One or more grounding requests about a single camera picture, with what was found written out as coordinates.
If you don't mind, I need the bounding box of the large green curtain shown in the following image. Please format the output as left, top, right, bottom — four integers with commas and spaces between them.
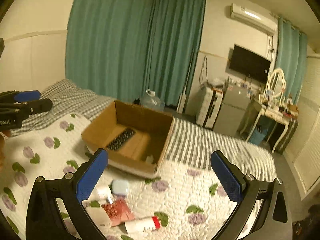
66, 0, 206, 106

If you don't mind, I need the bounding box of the person's left hand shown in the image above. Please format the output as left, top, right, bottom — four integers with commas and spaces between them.
0, 130, 11, 170

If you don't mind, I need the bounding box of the black remote control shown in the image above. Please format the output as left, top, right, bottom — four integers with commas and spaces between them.
106, 128, 136, 151

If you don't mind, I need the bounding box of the white small power adapter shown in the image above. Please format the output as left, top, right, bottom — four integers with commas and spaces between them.
145, 155, 155, 164

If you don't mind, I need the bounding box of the blue laundry basket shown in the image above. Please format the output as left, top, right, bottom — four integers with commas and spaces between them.
249, 125, 267, 146

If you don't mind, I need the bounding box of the brown cardboard box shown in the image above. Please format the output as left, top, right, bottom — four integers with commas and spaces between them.
81, 100, 174, 179

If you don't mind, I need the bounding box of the black wall television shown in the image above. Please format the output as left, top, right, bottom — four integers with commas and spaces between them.
229, 44, 271, 83

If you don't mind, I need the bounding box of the white dressing table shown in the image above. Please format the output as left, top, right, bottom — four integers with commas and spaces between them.
240, 97, 297, 155

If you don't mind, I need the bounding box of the light blue earbuds case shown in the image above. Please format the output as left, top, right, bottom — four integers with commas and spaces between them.
111, 179, 129, 196

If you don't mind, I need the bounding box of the dark suitcase by wardrobe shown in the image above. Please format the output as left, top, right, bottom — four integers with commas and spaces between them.
276, 119, 299, 154

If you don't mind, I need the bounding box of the clear large water jug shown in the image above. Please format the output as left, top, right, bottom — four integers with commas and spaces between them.
139, 89, 164, 111

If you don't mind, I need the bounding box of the white flat mop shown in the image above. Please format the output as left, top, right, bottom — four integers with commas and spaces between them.
176, 50, 194, 114

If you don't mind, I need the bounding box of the white cylindrical bottle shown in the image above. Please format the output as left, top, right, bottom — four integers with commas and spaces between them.
96, 186, 113, 204

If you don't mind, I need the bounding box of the silver small refrigerator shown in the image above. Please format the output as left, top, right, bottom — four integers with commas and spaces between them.
213, 85, 251, 137

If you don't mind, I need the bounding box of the green checked bed sheet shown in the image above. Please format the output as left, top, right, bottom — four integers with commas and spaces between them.
11, 79, 277, 181

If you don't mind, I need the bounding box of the white floral quilted mat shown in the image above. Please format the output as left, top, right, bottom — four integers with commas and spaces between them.
1, 114, 236, 239

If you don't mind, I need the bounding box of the white oval vanity mirror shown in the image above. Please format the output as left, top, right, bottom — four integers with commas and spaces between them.
264, 68, 286, 100

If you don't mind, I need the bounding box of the white louvered wardrobe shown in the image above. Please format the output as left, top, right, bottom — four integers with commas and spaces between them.
283, 54, 319, 200

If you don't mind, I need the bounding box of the narrow green window curtain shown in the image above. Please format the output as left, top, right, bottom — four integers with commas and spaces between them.
275, 17, 308, 104

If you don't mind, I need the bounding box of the white red-capped pill bottle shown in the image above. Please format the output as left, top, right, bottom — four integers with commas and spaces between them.
124, 216, 162, 234

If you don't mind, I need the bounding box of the pink glitter card case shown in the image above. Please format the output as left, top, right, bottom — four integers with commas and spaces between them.
102, 198, 135, 227

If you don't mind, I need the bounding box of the white air conditioner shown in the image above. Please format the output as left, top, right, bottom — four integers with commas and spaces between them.
230, 3, 277, 35

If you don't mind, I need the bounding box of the white square charger block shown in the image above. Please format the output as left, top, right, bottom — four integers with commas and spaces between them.
85, 206, 112, 228

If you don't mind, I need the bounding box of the white hard-shell suitcase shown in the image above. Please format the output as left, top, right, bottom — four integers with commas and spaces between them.
196, 87, 223, 129

